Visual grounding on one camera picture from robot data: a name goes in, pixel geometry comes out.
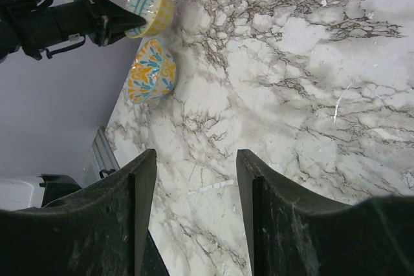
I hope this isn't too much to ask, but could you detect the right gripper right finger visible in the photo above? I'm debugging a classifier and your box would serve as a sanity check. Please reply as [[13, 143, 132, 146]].
[[236, 149, 413, 275]]

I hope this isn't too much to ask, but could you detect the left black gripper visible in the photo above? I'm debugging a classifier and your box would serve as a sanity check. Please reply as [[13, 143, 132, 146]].
[[6, 0, 146, 59]]

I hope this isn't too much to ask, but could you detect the blue orange floral bowl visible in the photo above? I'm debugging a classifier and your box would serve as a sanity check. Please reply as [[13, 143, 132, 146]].
[[127, 38, 177, 104]]

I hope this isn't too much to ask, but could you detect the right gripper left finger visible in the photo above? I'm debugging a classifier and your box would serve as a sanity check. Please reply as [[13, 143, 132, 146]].
[[1, 149, 157, 275]]

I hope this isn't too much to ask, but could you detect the blue yellow sun bowl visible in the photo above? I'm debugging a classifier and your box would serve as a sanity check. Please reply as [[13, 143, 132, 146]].
[[125, 0, 174, 39]]

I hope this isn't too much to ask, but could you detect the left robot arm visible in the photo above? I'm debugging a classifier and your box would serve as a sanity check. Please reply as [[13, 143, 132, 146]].
[[1, 0, 146, 61]]

